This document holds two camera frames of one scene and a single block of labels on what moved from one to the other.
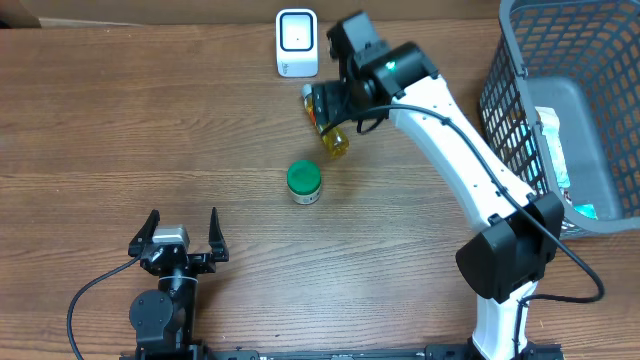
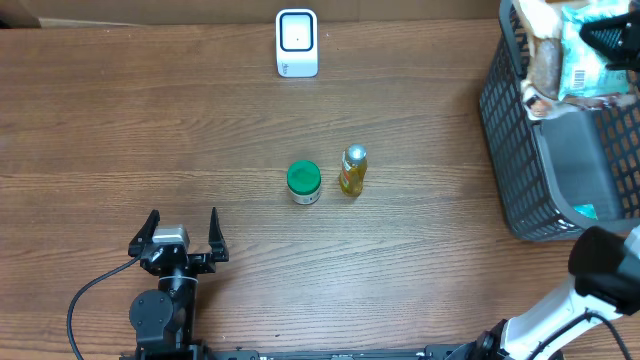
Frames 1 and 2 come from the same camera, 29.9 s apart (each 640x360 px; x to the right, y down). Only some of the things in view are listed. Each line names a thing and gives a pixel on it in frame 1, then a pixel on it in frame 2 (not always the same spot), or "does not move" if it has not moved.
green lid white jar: (304, 179) does not move
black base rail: (532, 351) does not move
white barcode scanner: (297, 42) does not move
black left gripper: (215, 239) does not move
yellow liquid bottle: (334, 140) to (354, 169)
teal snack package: (555, 154) to (583, 72)
